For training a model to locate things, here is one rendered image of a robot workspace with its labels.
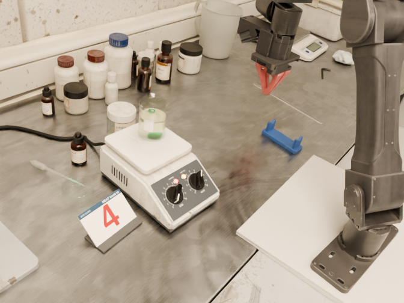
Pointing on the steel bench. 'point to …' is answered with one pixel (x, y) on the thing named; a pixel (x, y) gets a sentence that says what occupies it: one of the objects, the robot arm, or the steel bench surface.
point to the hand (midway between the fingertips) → (266, 91)
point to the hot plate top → (147, 148)
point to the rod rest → (293, 146)
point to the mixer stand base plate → (14, 259)
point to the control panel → (191, 201)
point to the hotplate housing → (112, 164)
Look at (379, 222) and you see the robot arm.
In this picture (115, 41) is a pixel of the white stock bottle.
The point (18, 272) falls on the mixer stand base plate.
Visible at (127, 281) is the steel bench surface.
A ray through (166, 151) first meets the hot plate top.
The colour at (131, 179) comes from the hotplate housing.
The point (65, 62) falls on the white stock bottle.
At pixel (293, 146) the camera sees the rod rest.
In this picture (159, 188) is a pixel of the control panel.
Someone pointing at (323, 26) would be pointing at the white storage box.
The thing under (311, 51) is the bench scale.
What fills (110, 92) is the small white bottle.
